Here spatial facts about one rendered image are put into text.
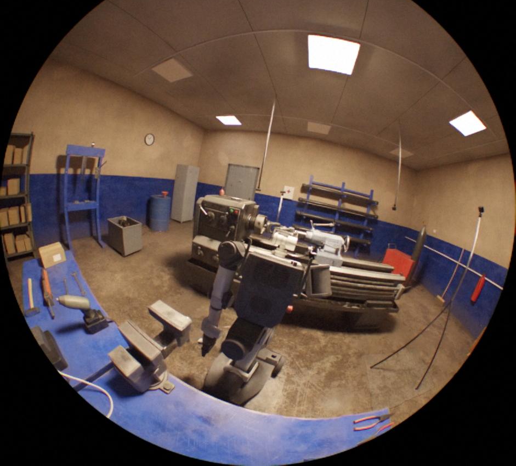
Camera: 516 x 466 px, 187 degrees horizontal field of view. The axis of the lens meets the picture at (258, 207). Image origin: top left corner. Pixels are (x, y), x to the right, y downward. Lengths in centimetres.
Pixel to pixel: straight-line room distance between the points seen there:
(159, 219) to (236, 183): 267
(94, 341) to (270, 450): 75
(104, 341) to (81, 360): 17
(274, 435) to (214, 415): 21
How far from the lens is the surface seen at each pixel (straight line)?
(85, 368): 86
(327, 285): 74
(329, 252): 190
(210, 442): 69
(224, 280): 78
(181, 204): 514
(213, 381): 145
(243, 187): 515
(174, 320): 59
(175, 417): 70
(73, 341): 94
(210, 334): 103
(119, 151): 420
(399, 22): 213
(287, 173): 493
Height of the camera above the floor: 155
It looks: 8 degrees down
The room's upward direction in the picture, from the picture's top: 11 degrees clockwise
